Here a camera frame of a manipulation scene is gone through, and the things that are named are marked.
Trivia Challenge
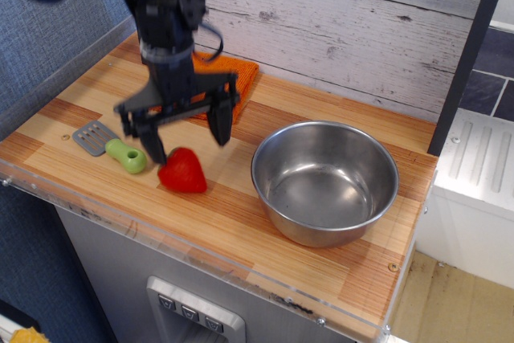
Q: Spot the white ribbed appliance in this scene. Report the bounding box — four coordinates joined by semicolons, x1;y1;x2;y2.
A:
415;109;513;288

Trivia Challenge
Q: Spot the orange folded cloth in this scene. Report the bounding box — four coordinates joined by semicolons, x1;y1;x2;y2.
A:
178;52;259;122

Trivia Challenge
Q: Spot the grey toy kitchen cabinet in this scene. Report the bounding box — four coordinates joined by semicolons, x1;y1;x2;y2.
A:
57;209;348;342

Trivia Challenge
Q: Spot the silver button panel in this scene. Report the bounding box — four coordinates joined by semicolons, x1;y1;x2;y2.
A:
146;276;247;342

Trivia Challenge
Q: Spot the stainless steel bowl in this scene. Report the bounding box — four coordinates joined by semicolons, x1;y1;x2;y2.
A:
251;121;399;247

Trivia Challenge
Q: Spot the green handled grey spatula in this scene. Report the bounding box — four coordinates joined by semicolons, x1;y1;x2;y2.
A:
72;120;147;174

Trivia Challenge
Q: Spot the red toy strawberry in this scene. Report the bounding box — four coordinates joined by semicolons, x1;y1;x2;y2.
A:
157;147;207;193

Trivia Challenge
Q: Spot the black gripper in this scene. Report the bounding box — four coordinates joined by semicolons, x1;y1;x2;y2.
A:
114;49;240;165

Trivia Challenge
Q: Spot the yellow object bottom corner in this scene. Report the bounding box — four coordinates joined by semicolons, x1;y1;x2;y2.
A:
10;328;50;343

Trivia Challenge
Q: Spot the dark grey right post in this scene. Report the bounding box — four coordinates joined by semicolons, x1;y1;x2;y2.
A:
427;0;499;157

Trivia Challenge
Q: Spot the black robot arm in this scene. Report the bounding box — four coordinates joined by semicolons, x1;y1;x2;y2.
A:
115;0;240;165

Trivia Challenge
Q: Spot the clear acrylic edge guard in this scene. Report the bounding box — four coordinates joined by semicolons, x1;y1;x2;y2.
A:
1;150;436;342

